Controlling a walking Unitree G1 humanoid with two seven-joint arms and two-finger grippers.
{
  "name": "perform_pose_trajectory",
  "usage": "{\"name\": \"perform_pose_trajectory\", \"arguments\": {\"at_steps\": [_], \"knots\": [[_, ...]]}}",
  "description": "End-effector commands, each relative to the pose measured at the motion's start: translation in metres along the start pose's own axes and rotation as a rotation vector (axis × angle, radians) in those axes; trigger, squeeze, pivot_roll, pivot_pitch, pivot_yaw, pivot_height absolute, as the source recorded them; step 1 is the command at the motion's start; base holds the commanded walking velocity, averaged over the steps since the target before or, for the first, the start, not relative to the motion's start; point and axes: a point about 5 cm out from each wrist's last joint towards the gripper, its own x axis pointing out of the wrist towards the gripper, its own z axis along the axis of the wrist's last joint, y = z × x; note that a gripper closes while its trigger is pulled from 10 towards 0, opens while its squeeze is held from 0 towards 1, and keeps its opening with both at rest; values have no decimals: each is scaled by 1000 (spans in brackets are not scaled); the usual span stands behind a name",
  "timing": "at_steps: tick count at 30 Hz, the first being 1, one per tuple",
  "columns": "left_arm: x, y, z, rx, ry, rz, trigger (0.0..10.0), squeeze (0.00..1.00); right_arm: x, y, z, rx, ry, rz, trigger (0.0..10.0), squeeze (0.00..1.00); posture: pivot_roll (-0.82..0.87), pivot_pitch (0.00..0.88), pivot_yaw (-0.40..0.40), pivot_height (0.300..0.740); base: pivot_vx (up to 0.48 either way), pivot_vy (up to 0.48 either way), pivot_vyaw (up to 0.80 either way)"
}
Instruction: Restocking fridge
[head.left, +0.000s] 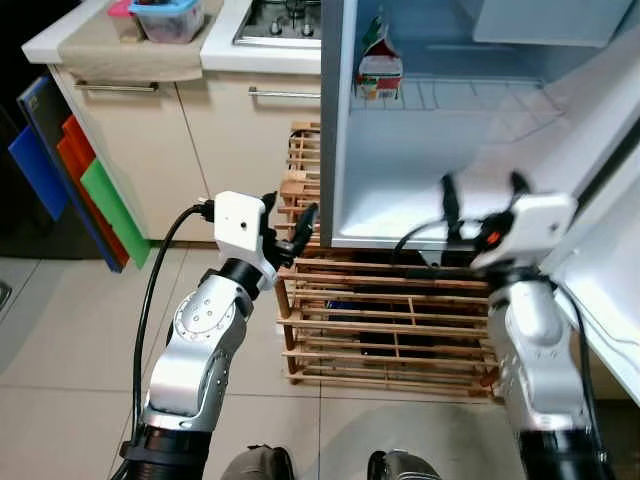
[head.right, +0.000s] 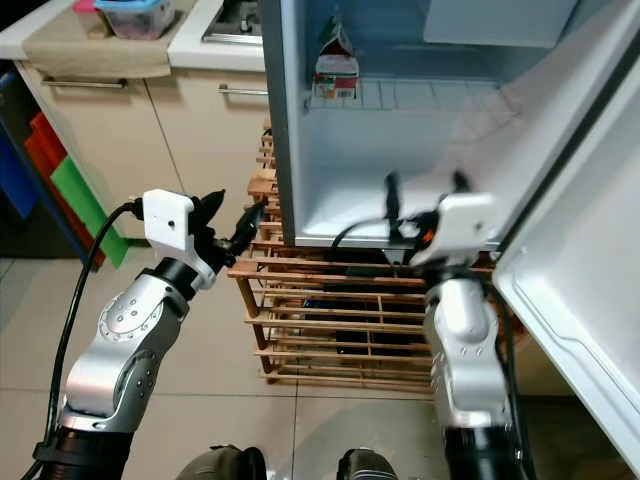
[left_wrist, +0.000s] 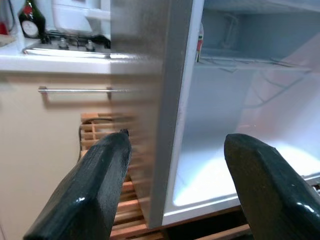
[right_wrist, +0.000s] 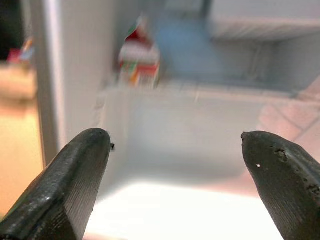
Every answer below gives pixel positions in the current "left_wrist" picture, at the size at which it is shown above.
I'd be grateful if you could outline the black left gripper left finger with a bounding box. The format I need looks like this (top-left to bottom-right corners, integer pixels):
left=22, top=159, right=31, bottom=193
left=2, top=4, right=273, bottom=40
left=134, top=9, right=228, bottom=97
left=22, top=128, right=133, bottom=240

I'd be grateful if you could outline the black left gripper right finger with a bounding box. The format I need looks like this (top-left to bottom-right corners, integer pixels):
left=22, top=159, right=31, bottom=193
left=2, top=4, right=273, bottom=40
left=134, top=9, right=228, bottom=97
left=223, top=133, right=320, bottom=240

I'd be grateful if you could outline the silver mini fridge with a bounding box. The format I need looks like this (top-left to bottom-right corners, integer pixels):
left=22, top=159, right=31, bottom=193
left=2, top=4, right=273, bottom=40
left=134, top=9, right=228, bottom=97
left=109, top=0, right=320, bottom=230

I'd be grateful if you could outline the wooden slat rack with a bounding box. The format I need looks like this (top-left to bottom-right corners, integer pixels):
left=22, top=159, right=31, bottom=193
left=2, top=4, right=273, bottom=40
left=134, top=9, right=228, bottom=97
left=79, top=112, right=253, bottom=240

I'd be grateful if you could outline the white kitchen counter cabinet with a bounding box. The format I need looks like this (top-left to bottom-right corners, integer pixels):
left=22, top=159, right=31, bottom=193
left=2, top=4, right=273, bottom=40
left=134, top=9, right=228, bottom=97
left=0, top=32, right=163, bottom=240

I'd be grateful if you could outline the steel gas stove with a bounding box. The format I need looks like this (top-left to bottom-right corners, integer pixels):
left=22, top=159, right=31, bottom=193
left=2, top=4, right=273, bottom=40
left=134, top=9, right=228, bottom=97
left=22, top=29, right=112, bottom=60

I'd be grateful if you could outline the red white carton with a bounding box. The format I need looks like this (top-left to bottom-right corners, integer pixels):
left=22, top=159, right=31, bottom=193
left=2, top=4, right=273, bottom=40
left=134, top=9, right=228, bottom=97
left=196, top=22, right=205, bottom=63

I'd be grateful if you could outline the beige woven cloth mat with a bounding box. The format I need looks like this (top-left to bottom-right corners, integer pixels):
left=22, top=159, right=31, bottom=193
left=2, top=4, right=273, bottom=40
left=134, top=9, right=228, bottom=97
left=0, top=34, right=17, bottom=47

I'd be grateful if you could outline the white pot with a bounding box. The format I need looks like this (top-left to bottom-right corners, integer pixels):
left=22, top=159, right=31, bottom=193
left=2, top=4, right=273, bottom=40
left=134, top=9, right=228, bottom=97
left=51, top=0, right=112, bottom=33

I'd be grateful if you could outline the dark glass bottle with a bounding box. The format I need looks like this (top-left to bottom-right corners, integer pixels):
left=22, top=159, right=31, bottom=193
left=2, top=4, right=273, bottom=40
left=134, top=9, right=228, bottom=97
left=17, top=0, right=47, bottom=40

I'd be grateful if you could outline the silver cabinet bar handle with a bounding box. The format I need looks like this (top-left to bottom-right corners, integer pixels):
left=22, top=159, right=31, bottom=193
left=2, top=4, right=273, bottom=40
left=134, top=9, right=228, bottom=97
left=37, top=86, right=141, bottom=95

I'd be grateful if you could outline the white wire fridge shelf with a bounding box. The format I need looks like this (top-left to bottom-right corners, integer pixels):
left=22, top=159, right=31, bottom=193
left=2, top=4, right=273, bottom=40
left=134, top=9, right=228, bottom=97
left=198, top=48, right=313, bottom=108

